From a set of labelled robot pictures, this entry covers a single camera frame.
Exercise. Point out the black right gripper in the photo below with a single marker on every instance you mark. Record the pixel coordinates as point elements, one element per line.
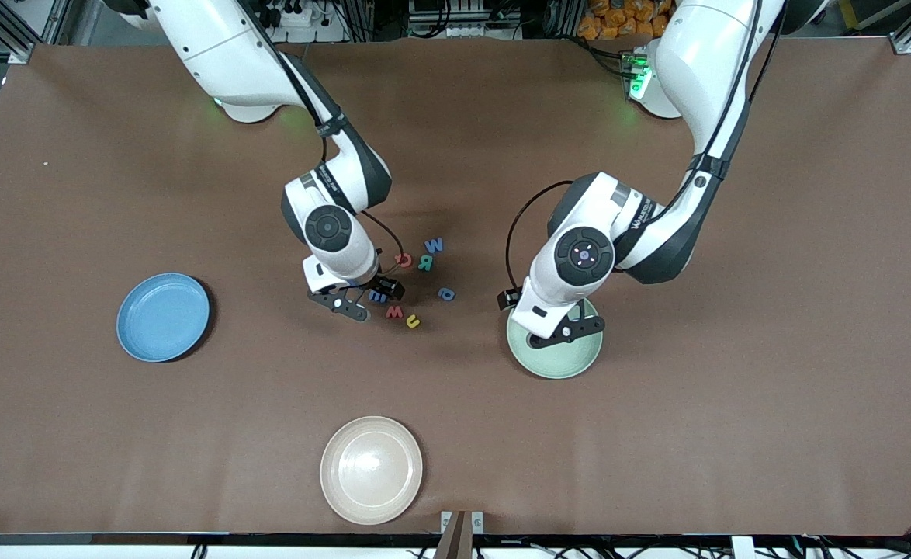
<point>385,284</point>

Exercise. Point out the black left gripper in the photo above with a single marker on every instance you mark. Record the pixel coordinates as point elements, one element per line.
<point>501,300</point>

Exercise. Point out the blue foam letter m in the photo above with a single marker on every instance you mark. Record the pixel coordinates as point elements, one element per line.
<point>376,296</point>

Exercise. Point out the red foam letter Q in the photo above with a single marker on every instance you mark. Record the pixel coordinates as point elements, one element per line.
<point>405,261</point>

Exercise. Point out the yellow foam letter u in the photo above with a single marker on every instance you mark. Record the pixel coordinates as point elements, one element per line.
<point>413,321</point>

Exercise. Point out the teal foam letter R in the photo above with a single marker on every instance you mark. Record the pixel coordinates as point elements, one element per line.
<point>424,262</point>

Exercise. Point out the blue foam letter a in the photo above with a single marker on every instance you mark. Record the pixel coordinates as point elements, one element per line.
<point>446,293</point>

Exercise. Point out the blue foam letter W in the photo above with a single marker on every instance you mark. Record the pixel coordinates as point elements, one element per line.
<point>434,245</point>

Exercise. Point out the green plate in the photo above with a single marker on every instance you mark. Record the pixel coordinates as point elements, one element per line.
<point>556,361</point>

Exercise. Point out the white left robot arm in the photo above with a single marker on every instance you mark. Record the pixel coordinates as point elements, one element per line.
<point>704,70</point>

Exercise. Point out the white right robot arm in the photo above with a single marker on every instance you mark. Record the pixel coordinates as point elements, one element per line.
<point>230,54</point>

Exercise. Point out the beige plate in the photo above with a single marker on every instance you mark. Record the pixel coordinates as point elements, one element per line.
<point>371,470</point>

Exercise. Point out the brown table mat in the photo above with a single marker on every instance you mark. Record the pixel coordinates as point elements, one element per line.
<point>657,466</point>

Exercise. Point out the blue plate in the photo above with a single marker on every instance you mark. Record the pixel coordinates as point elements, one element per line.
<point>162,317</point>

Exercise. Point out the white power strip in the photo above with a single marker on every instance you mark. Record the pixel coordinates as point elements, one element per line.
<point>323,31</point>

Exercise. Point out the orange fruit bag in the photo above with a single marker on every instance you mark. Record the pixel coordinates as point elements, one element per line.
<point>618,19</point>

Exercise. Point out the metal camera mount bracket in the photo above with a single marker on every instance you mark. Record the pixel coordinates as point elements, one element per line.
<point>455,536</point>

